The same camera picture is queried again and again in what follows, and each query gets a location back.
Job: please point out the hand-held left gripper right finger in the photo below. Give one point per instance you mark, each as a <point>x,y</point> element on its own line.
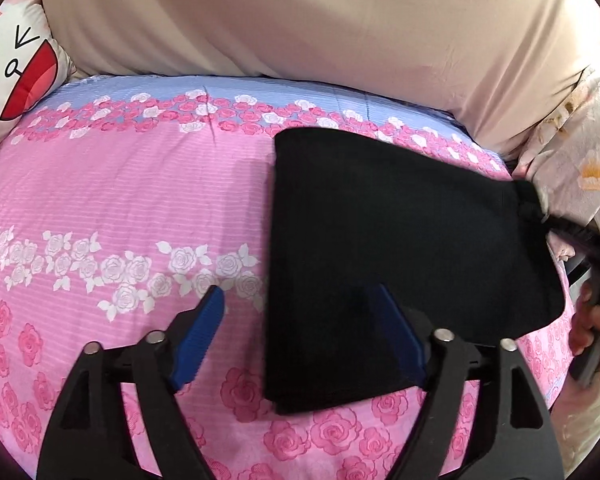
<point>405,345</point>

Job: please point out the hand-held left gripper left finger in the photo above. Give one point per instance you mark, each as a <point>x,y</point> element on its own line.
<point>197,337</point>

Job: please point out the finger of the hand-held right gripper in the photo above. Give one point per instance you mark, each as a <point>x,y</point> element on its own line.
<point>572,232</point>

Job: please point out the black pants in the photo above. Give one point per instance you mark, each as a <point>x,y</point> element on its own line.
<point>380,220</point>

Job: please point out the floral cream pillow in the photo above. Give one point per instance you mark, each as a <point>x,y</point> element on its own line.
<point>565,170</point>

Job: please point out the pink rose-print bedsheet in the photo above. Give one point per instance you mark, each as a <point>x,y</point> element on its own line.
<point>130,185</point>

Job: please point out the white cartoon face pillow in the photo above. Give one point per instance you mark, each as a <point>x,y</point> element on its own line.
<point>15,75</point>

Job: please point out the beige draped cloth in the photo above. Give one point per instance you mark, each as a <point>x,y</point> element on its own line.
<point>305,15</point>

